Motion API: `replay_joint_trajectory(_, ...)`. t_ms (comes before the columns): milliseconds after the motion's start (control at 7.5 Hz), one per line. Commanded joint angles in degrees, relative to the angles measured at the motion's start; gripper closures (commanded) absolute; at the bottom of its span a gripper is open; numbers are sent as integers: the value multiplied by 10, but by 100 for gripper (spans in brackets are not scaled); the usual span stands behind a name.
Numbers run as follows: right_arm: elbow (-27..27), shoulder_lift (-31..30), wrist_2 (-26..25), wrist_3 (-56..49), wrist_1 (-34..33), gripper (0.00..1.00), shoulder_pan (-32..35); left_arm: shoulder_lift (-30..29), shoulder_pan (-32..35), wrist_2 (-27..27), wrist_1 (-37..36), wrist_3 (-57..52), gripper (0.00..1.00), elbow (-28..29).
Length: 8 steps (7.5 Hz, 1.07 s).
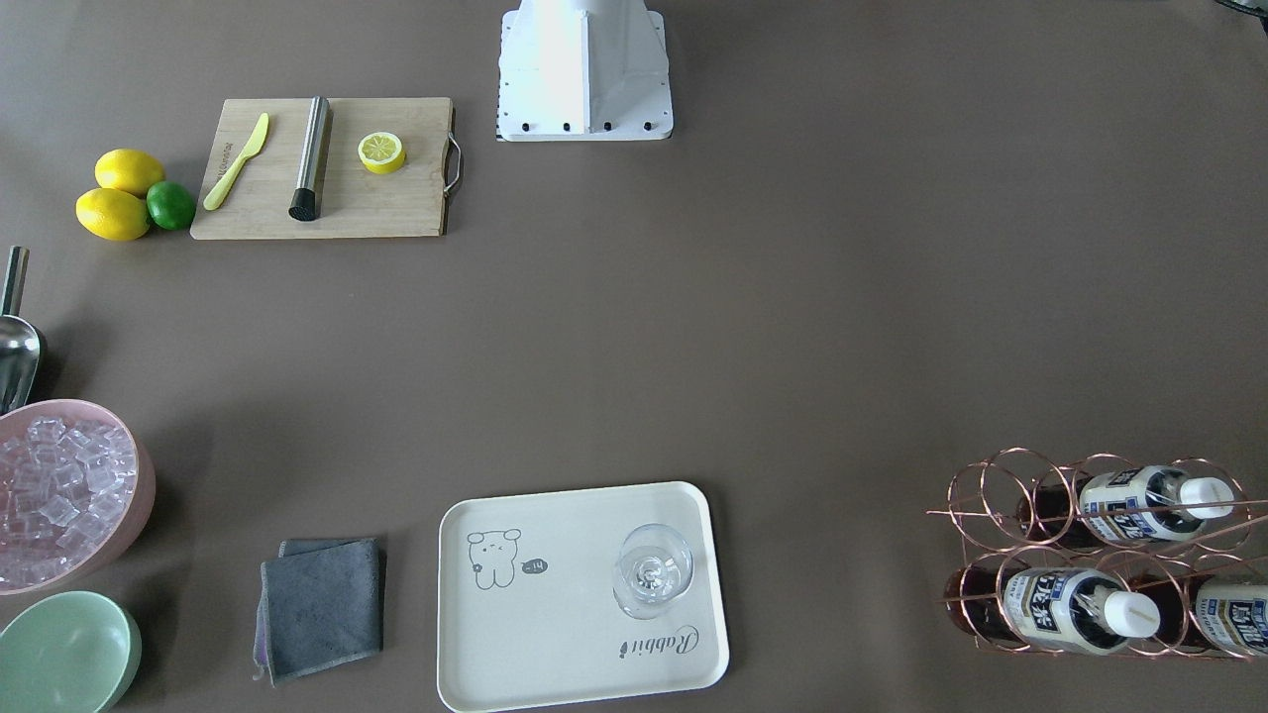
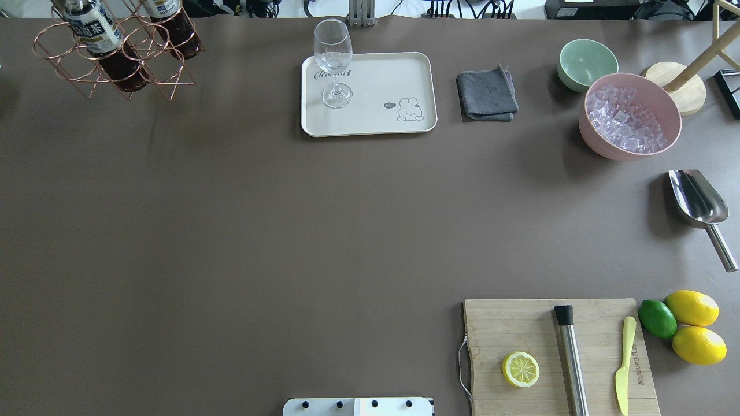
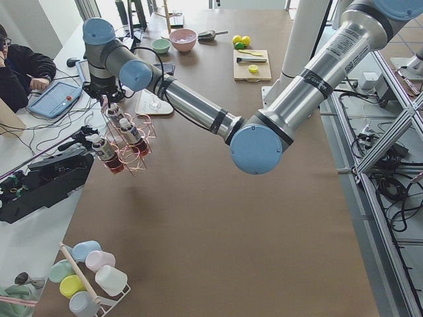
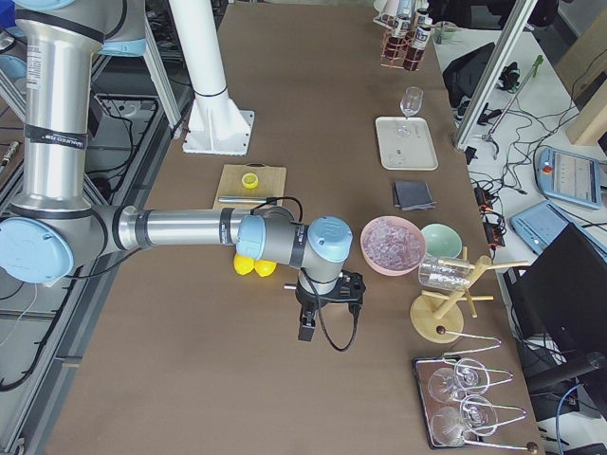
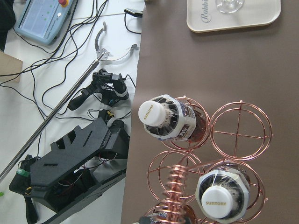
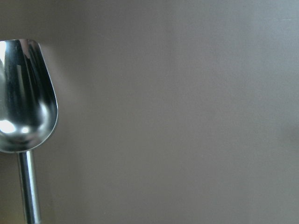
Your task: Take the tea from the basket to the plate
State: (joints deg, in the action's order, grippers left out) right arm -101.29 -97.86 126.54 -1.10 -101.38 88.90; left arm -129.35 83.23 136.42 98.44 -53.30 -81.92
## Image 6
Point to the steel ice scoop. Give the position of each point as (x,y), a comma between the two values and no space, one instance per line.
(28,113)

